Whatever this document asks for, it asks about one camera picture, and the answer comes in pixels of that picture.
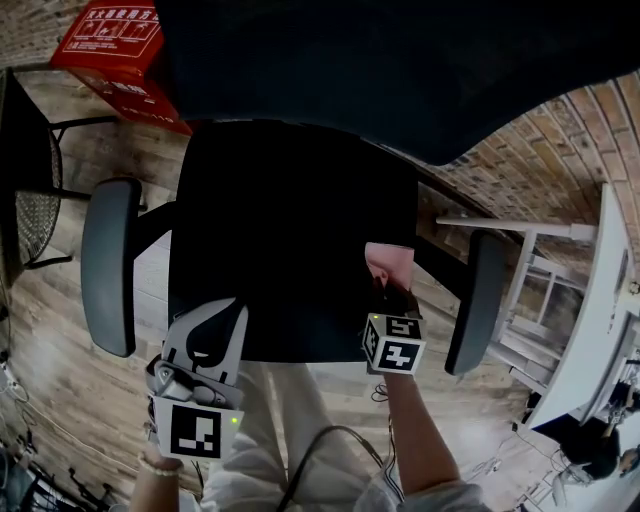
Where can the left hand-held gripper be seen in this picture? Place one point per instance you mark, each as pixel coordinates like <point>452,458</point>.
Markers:
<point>195,430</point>

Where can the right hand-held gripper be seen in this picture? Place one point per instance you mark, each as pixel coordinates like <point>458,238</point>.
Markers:
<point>395,350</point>

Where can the pink cloth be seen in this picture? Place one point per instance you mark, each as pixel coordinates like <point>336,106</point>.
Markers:
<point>395,262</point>

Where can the black office chair seat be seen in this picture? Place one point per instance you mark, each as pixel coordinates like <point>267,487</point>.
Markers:
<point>290,230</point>

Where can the person's left forearm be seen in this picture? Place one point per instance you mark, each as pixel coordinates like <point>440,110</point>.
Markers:
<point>155,490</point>

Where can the person's right forearm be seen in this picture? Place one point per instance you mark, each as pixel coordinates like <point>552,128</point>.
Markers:
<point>425,435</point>

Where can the dark grey chair armrest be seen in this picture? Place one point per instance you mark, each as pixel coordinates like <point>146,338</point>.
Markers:
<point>110,270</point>
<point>477,300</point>

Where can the person's white trousers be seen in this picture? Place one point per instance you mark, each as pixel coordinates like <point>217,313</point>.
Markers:
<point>280,410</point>

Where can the white power strip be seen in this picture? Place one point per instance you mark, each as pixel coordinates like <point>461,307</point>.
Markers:
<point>10,380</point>

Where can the white table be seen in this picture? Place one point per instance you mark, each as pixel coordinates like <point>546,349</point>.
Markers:
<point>595,320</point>

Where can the woven wicker chair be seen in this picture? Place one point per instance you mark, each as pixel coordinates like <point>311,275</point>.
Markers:
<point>35,210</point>

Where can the red printed box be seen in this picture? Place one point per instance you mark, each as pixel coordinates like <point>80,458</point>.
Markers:
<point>110,50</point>

